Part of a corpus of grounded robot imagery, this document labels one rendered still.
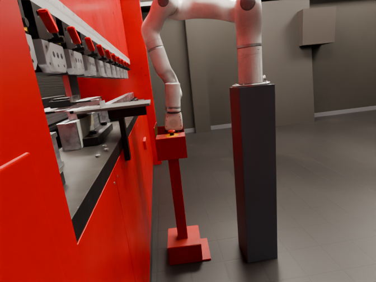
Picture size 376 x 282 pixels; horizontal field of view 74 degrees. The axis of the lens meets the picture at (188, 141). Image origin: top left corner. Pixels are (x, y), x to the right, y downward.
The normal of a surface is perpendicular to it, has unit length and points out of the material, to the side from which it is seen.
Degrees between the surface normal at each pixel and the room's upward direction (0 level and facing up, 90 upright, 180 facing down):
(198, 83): 90
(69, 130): 90
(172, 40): 90
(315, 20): 90
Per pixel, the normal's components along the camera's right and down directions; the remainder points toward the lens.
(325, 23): 0.11, 0.24
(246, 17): -0.16, 0.80
